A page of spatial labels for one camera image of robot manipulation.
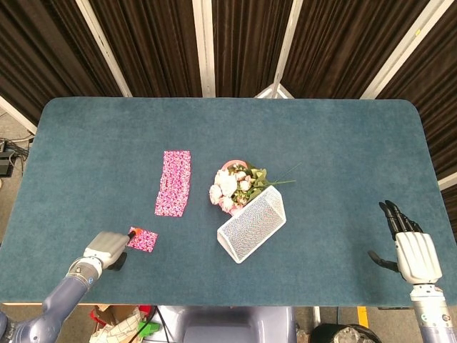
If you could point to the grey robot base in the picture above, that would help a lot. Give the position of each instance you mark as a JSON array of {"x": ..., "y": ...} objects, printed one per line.
[{"x": 232, "y": 321}]

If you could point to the white table leg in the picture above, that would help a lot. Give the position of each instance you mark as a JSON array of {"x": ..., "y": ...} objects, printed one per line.
[{"x": 316, "y": 316}]

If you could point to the dark brown curtain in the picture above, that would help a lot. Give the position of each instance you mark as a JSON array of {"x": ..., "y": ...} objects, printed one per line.
[{"x": 160, "y": 43}]

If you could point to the teal velvet tablecloth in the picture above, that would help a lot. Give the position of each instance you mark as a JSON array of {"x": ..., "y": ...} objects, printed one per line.
[{"x": 321, "y": 143}]

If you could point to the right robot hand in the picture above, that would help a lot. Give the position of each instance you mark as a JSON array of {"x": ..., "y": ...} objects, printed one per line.
[{"x": 416, "y": 253}]

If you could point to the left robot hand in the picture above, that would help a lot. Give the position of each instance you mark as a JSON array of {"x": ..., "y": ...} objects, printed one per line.
[{"x": 105, "y": 246}]

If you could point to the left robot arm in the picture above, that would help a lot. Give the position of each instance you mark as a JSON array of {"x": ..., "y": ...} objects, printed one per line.
[{"x": 60, "y": 296}]

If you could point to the white frame post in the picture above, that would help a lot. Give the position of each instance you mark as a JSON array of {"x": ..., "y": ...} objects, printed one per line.
[
  {"x": 204, "y": 46},
  {"x": 400, "y": 50},
  {"x": 287, "y": 43},
  {"x": 103, "y": 46},
  {"x": 449, "y": 182},
  {"x": 18, "y": 116}
]

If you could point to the green plastic object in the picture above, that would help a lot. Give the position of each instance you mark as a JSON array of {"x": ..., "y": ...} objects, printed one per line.
[{"x": 148, "y": 329}]

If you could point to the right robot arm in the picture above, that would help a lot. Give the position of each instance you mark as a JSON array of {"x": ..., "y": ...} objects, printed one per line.
[{"x": 430, "y": 314}]

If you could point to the pink white artificial flower bouquet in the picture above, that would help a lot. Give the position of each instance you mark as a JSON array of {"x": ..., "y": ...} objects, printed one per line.
[{"x": 226, "y": 184}]

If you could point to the long pink patterned cloth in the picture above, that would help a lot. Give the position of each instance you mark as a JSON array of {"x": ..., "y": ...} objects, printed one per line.
[{"x": 173, "y": 186}]

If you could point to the black trash bag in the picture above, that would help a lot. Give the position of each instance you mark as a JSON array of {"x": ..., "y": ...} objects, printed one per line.
[{"x": 342, "y": 334}]

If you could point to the small pink patterned pouch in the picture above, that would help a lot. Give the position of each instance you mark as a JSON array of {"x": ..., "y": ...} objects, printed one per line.
[{"x": 144, "y": 241}]

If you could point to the cardboard box with papers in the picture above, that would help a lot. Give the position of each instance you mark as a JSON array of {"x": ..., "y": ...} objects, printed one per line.
[{"x": 114, "y": 325}]

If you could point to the black power strip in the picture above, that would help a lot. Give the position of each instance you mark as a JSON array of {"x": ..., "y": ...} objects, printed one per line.
[{"x": 5, "y": 160}]

